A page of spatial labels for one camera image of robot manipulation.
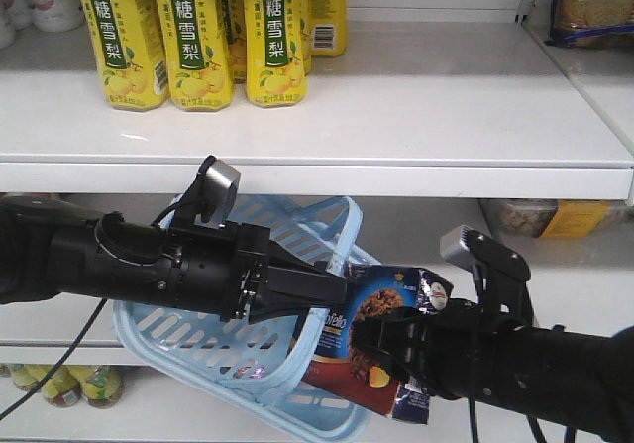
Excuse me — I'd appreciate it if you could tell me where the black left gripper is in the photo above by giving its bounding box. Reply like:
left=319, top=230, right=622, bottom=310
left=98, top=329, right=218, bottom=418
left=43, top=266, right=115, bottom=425
left=164, top=222, right=347, bottom=324

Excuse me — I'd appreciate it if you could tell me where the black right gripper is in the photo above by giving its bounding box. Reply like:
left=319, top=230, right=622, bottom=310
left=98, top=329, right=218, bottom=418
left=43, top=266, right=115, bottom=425
left=351, top=298, right=510, bottom=401

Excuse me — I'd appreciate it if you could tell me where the blue chocolate cookie box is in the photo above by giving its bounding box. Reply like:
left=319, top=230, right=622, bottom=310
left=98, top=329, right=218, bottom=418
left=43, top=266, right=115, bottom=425
left=302, top=263, right=454, bottom=424

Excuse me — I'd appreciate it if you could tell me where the light blue plastic basket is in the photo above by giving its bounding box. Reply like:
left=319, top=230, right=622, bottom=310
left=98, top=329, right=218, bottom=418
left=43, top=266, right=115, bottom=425
left=113, top=195, right=375, bottom=442

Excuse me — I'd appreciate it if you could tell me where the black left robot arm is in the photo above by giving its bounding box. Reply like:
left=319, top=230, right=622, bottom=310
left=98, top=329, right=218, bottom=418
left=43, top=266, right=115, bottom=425
left=1, top=196, right=347, bottom=323

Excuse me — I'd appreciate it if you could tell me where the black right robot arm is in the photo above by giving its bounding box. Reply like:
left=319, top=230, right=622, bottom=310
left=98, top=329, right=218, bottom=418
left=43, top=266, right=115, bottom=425
left=352, top=298, right=633, bottom=442

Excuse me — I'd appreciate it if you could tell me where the white store shelving unit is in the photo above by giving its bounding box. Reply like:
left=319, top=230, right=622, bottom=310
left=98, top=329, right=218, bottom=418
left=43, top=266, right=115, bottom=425
left=1, top=0, right=633, bottom=442

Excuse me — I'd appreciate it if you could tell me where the yellow pear drink bottle right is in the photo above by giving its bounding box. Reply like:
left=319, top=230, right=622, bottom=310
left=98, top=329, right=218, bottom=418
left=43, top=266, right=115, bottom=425
left=243, top=0, right=307, bottom=108

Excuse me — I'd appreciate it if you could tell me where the yellow pear drink bottle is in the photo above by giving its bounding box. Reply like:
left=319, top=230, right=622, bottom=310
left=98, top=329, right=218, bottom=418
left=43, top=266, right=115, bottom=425
left=156, top=0, right=234, bottom=112
left=81, top=0, right=169, bottom=111
left=243, top=0, right=307, bottom=108

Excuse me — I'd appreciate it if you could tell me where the yellow pear drink bottle middle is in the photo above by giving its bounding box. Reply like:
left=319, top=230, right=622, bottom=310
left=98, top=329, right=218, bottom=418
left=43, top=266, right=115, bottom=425
left=156, top=0, right=234, bottom=112

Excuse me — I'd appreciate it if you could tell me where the yellow pear drink bottle left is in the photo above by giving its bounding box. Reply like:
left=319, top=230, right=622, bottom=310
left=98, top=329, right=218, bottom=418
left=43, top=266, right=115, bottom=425
left=81, top=0, right=169, bottom=111

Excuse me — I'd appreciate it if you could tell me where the blue cracker package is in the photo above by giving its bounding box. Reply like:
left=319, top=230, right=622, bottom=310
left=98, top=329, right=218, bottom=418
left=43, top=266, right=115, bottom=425
left=550, top=0, right=633, bottom=49

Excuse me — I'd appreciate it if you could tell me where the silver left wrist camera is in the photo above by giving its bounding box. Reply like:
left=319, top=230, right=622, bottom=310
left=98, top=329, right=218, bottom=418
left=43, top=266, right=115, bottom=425
left=170, top=156, right=241, bottom=229

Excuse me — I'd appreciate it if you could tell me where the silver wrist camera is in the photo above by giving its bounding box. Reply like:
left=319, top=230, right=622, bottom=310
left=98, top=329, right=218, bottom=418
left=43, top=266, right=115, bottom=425
left=170, top=156, right=241, bottom=229
left=439, top=225, right=535, bottom=325

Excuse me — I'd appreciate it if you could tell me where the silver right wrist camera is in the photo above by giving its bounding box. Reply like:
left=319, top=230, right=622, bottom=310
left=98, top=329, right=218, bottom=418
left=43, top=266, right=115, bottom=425
left=439, top=225, right=535, bottom=325

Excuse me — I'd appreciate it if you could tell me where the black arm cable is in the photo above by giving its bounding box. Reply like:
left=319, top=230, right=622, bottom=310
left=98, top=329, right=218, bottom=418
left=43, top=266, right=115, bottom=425
left=0, top=297, right=108, bottom=419

